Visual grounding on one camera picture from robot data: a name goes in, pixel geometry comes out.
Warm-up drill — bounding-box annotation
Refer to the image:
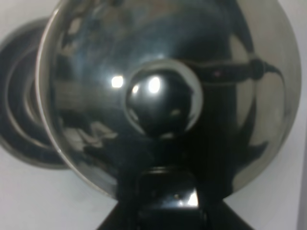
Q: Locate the stainless steel teapot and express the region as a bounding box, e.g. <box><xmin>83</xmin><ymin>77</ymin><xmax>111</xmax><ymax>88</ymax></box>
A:
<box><xmin>35</xmin><ymin>0</ymin><xmax>302</xmax><ymax>230</ymax></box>

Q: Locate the steel saucer under teapot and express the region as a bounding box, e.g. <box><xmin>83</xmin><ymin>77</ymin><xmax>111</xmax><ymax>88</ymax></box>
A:
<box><xmin>0</xmin><ymin>18</ymin><xmax>68</xmax><ymax>170</ymax></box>

